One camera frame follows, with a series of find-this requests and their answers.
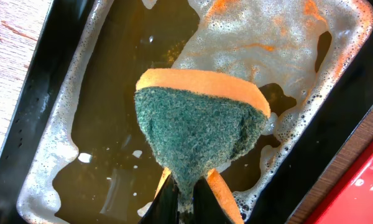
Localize red plastic tray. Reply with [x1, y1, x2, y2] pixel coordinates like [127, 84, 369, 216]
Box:
[305, 141, 373, 224]

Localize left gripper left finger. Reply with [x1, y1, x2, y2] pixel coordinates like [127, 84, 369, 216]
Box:
[139, 175, 179, 224]

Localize orange green scrub sponge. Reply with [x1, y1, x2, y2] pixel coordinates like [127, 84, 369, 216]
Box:
[134, 68, 271, 223]

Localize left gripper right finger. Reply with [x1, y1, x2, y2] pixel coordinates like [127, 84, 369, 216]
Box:
[193, 177, 232, 224]

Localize black water tray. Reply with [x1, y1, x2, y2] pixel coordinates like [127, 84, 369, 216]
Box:
[0, 0, 373, 223]

